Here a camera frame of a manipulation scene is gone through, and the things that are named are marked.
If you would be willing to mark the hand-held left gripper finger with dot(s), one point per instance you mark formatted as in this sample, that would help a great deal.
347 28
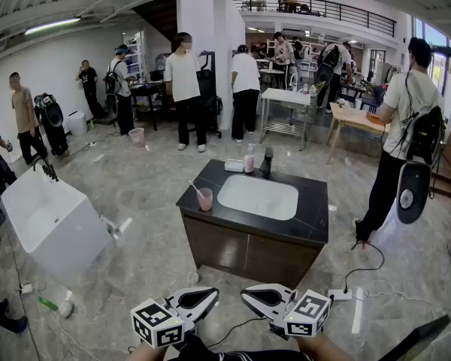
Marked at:
195 294
199 308

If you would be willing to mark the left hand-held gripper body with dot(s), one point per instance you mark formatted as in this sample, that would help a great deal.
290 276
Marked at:
158 323

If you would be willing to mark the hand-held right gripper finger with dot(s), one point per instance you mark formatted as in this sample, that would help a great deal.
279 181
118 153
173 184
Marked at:
267 292
265 308

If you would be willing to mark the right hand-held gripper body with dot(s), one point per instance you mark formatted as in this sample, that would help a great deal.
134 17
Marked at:
304 322

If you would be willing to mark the pink translucent cup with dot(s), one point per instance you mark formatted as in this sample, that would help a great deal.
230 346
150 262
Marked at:
205 201

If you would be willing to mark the person's left forearm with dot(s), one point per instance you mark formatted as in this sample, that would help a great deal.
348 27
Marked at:
150 354

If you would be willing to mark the person's right forearm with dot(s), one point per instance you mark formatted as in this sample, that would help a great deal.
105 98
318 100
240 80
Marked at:
323 348

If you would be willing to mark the black top wooden vanity cabinet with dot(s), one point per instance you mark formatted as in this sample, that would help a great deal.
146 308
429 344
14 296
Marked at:
255 246

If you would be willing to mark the person's black striped shorts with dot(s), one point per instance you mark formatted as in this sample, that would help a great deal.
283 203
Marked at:
255 355

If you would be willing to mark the white ball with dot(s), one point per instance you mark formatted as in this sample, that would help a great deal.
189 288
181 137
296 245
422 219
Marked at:
65 309

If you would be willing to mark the white sink basin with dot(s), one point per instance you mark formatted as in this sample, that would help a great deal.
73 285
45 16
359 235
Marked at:
257 196

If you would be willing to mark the white floor fitting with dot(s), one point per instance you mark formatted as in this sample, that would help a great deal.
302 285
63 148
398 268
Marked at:
114 228

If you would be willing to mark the black bar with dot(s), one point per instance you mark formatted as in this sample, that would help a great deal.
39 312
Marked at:
421 338

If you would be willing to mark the black sink faucet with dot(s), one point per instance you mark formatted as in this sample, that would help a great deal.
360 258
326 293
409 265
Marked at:
267 164

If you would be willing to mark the pink soap pump bottle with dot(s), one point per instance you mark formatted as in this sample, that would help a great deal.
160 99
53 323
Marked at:
249 162

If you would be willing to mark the clear soap dish box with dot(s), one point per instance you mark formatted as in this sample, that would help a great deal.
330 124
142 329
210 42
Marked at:
233 165

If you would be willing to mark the white freestanding bathtub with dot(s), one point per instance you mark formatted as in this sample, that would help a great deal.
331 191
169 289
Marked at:
60 231

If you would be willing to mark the white power adapter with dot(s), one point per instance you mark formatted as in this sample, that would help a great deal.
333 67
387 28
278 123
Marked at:
27 287

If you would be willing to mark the pink plastic bin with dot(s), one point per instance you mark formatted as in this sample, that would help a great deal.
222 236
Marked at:
137 137

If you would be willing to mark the black bathtub faucet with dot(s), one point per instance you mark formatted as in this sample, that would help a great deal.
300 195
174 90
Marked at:
49 170

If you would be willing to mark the light wooden table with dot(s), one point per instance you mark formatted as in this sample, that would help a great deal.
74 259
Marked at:
351 120

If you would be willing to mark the white metal table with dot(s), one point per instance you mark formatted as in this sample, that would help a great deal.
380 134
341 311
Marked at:
285 98

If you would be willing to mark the black office chair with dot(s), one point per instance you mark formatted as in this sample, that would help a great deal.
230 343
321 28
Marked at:
208 88

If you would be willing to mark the white lidded bin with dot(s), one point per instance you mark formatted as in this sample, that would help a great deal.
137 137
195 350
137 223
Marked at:
77 123

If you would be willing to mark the black desk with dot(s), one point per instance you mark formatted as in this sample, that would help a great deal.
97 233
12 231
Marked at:
146 90

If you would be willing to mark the black white backpack rig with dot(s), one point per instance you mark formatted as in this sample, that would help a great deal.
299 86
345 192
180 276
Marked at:
422 141

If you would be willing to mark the white shelf unit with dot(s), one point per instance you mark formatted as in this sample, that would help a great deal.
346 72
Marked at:
135 56

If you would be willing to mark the dark wooden staircase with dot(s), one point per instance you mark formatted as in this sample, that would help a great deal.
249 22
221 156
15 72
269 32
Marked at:
159 17

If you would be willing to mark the black mezzanine railing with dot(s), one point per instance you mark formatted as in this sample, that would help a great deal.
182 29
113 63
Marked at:
323 11

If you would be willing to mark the ceiling tube light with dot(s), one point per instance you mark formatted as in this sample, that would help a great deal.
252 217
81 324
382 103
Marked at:
52 25

